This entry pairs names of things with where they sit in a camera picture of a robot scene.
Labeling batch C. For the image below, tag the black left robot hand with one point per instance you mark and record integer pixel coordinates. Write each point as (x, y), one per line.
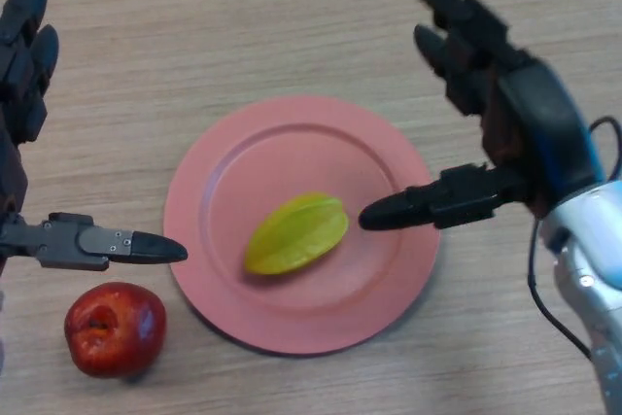
(19, 84)

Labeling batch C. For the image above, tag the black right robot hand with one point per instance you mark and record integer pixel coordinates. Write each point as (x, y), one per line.
(539, 123)

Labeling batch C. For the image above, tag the yellow starfruit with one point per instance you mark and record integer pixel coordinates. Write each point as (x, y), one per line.
(296, 235)

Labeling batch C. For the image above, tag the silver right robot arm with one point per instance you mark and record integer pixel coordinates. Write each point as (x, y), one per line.
(593, 259)

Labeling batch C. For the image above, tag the pink round plate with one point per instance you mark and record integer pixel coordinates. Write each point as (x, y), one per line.
(301, 152)

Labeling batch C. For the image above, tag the red apple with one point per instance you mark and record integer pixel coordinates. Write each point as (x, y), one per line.
(116, 337)

